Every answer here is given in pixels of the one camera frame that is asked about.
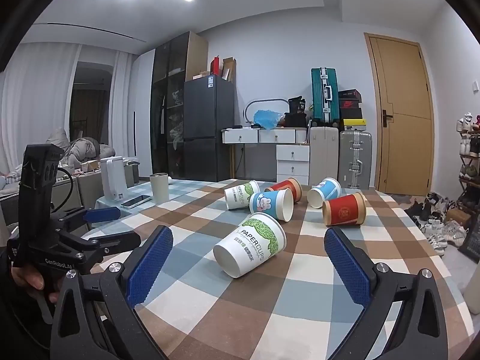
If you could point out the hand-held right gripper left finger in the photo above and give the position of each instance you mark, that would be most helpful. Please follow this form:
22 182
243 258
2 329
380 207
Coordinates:
150 266

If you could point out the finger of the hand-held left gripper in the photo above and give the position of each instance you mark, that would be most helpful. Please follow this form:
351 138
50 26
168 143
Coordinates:
101 214
112 243

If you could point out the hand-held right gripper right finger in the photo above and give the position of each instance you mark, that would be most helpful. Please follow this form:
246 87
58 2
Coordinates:
347 266

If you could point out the green leaf paper cup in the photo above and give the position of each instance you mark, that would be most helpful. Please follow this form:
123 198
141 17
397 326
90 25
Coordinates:
255 243
240 195

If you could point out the red paper cup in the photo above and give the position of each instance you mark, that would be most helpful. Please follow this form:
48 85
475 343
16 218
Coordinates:
287 186
345 210

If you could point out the blue rabbit paper cup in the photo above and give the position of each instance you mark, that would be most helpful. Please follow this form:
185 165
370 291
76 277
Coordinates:
268 203
326 189

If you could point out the person's left hand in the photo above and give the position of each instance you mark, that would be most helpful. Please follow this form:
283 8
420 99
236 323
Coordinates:
28 278

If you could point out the grey sofa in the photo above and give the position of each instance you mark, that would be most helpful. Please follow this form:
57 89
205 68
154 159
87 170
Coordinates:
86 191

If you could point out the smartphone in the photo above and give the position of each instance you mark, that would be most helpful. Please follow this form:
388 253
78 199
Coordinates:
135 201

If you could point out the white electric kettle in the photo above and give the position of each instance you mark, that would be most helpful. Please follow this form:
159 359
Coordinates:
112 178

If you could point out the checkered tablecloth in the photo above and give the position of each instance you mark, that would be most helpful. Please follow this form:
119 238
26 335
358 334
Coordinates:
300 270

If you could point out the beige tumbler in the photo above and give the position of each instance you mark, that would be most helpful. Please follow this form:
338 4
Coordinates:
159 189

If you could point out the grey jacket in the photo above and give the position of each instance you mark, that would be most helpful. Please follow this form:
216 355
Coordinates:
82 148

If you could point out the pile of shoes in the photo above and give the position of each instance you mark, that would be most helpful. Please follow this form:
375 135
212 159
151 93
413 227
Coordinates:
437 228

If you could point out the white sheer curtain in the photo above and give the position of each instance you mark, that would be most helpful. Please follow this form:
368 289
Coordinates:
37 93
123 101

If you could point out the silver suitcase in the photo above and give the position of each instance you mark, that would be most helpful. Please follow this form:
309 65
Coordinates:
354 157

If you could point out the beige suitcase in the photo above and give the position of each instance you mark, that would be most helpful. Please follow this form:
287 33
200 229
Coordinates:
324 155

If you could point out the white desk with drawers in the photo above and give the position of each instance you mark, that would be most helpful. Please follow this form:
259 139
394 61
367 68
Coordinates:
292 157

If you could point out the dark grey refrigerator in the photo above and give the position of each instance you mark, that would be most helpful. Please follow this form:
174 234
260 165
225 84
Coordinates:
208 127

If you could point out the yellow shoe box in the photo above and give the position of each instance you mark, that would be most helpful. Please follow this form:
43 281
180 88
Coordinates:
354 123

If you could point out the wooden door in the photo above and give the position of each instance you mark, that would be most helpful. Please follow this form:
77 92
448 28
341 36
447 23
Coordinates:
403 120

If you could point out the red and black shoe box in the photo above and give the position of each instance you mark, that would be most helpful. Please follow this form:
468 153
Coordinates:
350 104

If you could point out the shoe rack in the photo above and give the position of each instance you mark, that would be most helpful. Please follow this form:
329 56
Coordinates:
468 157

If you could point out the dark glass cabinet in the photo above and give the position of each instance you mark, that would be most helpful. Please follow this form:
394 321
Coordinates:
168 63

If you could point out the black bag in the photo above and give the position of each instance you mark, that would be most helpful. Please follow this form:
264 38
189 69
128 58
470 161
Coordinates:
296 108

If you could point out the blue plastic bag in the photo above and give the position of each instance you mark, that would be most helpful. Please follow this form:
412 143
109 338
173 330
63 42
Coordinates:
267 119

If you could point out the teal suitcase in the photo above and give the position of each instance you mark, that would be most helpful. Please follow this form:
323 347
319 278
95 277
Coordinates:
323 95

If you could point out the cardboard box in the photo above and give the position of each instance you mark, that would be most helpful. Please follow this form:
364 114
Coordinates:
228 69

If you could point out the oval metal frame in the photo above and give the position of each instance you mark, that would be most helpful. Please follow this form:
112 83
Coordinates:
262 100

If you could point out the wall switch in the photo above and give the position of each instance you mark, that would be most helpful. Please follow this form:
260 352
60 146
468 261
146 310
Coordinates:
475 85

